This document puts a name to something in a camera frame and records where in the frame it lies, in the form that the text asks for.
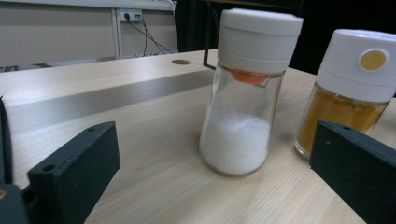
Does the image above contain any dark curtain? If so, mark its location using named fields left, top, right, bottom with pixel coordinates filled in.
left=174, top=0, right=396, bottom=76

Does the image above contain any glass yellow spice shaker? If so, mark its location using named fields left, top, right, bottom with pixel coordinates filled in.
left=294, top=28, right=396, bottom=161

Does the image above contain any white wall socket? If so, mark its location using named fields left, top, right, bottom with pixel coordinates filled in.
left=120, top=8, right=143, bottom=22

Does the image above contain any glass salt shaker white lid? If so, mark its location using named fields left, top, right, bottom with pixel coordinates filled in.
left=198, top=7, right=304, bottom=177

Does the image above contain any black power cable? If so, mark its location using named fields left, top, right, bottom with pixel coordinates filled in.
left=125, top=13, right=174, bottom=58

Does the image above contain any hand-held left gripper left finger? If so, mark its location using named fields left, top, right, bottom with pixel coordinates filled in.
left=27, top=120, right=121, bottom=224

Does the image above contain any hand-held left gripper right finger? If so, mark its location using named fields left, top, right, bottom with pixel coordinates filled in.
left=309, top=119, right=396, bottom=224

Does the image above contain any black metal rack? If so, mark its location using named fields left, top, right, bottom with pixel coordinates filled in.
left=203, top=0, right=219, bottom=71

